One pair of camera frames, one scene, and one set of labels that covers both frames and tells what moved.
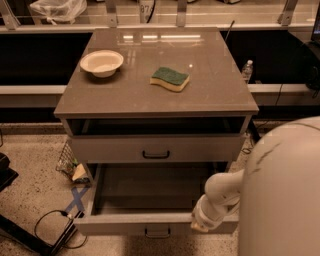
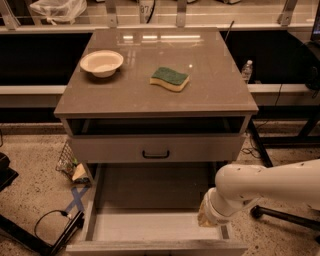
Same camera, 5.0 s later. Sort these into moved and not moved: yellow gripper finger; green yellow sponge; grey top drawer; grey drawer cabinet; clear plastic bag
Moved: yellow gripper finger
Not moved: green yellow sponge; grey top drawer; clear plastic bag; grey drawer cabinet
